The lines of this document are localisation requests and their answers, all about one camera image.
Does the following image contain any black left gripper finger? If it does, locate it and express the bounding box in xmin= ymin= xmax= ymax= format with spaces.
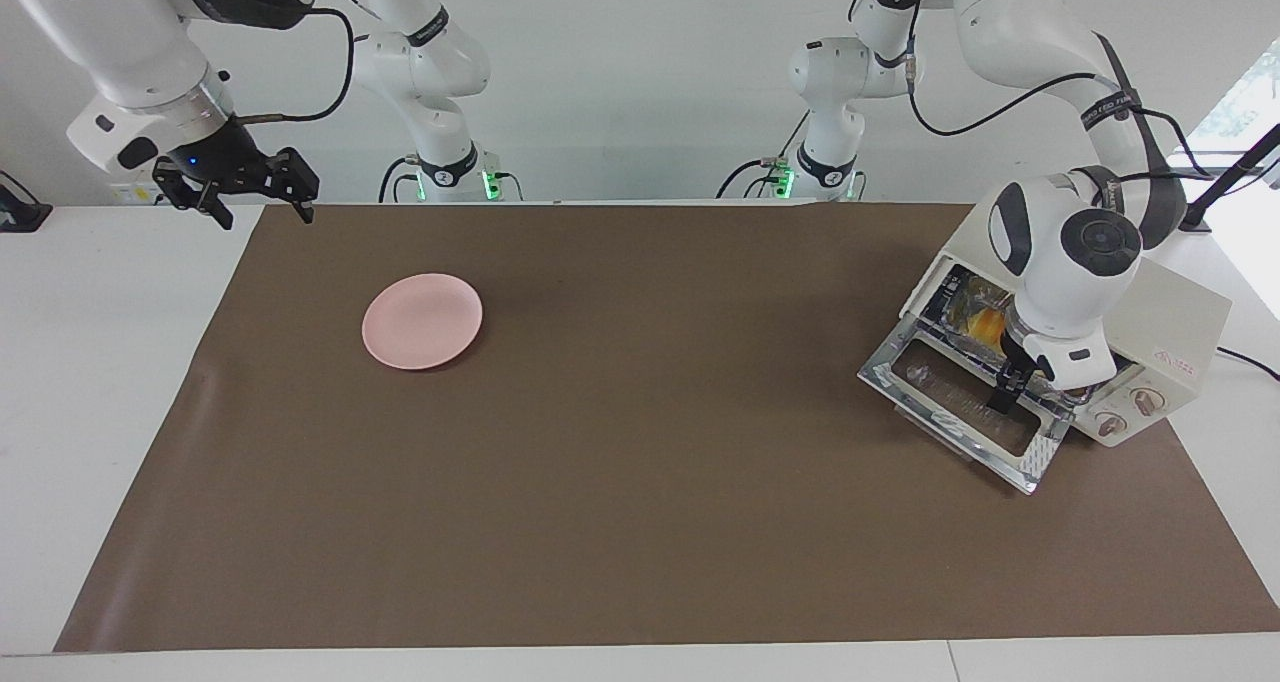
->
xmin=985 ymin=372 xmax=1031 ymax=423

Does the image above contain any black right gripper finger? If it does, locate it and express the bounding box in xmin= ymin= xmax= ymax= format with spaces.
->
xmin=153 ymin=159 xmax=236 ymax=231
xmin=270 ymin=147 xmax=321 ymax=225

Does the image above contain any golden twisted bread loaf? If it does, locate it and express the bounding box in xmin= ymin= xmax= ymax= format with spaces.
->
xmin=965 ymin=302 xmax=1013 ymax=348

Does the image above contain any aluminium foil tray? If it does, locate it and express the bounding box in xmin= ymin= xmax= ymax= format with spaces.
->
xmin=938 ymin=270 xmax=1096 ymax=408

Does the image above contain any glass oven door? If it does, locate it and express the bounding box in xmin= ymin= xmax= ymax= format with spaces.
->
xmin=857 ymin=312 xmax=1076 ymax=496

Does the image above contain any cream toaster oven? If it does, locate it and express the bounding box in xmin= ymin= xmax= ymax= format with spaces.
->
xmin=900 ymin=202 xmax=1233 ymax=450

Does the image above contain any black table clamp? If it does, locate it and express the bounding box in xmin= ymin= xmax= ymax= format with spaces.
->
xmin=0 ymin=170 xmax=53 ymax=233

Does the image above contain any pink round plate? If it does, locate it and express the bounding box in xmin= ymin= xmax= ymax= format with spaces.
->
xmin=361 ymin=273 xmax=484 ymax=371

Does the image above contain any brown table mat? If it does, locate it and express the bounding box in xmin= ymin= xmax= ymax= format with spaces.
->
xmin=53 ymin=202 xmax=1280 ymax=653

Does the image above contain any black right arm base cable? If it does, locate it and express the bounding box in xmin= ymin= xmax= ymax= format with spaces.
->
xmin=378 ymin=155 xmax=421 ymax=203

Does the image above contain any black arm base cable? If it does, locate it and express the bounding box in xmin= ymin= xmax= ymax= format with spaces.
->
xmin=715 ymin=112 xmax=811 ymax=200
xmin=378 ymin=155 xmax=421 ymax=203

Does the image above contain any black oven power cable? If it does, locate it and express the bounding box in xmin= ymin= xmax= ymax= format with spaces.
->
xmin=1215 ymin=345 xmax=1280 ymax=381

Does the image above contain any black camera stand pole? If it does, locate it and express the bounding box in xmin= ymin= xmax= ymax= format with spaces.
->
xmin=1180 ymin=122 xmax=1280 ymax=233

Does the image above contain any black left arm base cable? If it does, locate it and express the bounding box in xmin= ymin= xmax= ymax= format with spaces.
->
xmin=715 ymin=112 xmax=811 ymax=200

